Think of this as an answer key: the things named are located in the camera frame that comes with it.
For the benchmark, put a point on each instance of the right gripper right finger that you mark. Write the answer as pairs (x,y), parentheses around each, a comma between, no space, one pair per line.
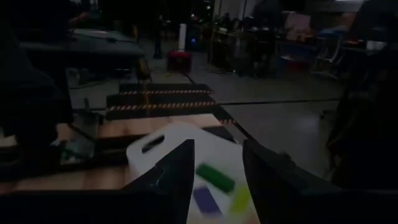
(267,180)

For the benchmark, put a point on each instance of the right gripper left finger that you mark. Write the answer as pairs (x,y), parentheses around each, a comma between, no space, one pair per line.
(174,174)

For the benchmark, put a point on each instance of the long lime block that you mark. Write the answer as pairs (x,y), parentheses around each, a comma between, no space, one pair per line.
(242,199)

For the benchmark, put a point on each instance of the long green block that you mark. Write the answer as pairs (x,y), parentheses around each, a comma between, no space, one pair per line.
(214,177)

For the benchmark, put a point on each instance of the long purple block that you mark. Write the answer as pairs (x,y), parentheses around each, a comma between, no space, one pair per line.
(205,200)

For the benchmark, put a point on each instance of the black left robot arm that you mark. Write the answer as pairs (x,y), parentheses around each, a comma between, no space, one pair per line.
(31,124)

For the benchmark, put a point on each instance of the white plastic bin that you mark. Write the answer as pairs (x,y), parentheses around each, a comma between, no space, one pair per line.
(214,149)

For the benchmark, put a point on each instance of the black hazard-striped floor mat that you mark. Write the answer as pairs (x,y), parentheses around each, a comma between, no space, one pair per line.
(161,99)

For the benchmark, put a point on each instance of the red crate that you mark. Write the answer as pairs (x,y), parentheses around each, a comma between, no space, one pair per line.
(179,62)

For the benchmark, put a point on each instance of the black side desk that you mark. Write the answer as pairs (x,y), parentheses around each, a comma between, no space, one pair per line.
(77,46)

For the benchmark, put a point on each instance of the white post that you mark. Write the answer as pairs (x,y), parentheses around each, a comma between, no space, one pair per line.
(182,37)

